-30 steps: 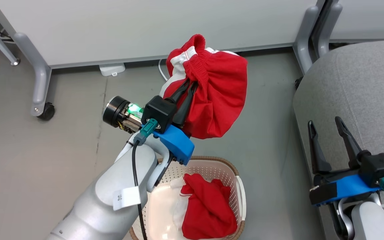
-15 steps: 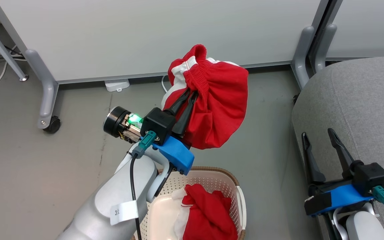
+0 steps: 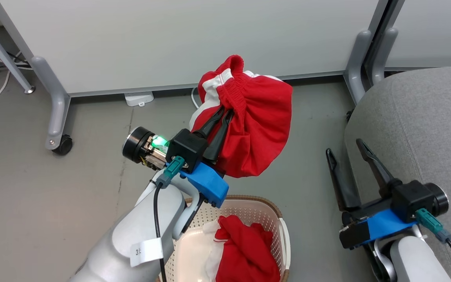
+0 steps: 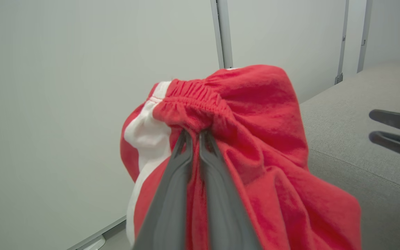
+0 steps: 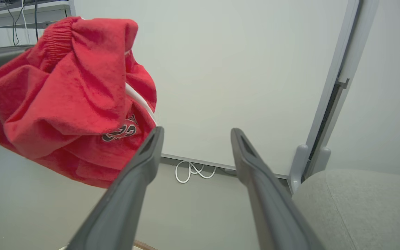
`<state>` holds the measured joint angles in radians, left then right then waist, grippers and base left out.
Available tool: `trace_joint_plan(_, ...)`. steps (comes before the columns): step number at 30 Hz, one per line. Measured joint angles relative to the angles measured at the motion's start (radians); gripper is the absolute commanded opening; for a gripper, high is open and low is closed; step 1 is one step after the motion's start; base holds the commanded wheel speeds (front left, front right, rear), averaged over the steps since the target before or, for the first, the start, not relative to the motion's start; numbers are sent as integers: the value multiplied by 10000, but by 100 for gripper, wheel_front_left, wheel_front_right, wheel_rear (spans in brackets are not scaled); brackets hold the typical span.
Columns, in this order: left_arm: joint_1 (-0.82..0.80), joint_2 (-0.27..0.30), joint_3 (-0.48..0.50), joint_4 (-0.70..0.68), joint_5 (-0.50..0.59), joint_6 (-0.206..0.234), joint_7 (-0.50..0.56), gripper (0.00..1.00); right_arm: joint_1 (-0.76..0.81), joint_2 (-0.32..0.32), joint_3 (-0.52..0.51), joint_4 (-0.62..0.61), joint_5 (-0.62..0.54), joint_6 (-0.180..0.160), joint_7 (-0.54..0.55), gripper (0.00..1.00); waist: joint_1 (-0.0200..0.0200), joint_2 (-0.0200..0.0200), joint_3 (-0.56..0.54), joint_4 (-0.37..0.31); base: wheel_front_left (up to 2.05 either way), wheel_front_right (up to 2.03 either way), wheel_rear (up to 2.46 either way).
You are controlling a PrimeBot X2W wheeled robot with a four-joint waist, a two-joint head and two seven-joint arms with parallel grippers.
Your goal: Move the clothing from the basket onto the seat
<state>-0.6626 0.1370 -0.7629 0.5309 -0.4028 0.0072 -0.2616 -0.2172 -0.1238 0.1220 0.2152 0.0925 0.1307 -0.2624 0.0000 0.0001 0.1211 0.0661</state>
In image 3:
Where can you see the narrow white partition panel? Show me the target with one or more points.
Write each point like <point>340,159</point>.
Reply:
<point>433,31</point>

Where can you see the red white shorts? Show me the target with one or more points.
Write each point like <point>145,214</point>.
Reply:
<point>260,129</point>

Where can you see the white power strip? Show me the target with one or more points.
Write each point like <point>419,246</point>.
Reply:
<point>139,98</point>

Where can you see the white garment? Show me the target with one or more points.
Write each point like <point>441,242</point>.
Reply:
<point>210,266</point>

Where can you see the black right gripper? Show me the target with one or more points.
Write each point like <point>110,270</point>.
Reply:
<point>415,199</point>

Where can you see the black caster wheel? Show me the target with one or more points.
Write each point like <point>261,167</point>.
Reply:
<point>64,145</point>

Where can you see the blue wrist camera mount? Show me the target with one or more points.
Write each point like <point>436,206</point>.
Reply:
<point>208,184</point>
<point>382,226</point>

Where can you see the wide white partition panel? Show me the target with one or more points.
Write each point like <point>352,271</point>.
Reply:
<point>170,39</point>

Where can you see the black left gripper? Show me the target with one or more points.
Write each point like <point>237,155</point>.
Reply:
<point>186,147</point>

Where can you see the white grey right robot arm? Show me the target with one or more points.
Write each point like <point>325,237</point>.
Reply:
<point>413,262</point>

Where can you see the red garment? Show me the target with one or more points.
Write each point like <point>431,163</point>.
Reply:
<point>245,250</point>

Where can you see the white perforated laundry basket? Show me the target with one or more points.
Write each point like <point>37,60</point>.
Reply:
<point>249,211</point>

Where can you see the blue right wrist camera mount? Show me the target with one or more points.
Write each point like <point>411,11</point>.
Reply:
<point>382,226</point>

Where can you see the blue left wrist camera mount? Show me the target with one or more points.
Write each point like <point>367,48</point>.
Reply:
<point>208,184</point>

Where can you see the grey partition leg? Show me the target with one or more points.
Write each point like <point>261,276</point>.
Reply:
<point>55,102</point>
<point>382,55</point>
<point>356,62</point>

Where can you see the small black caster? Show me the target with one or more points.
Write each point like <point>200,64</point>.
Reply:
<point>349,114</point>

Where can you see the grey metal table leg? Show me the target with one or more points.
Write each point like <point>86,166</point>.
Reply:
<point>2,51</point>

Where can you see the grey fabric sofa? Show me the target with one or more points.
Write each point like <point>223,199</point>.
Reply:
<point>425,129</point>

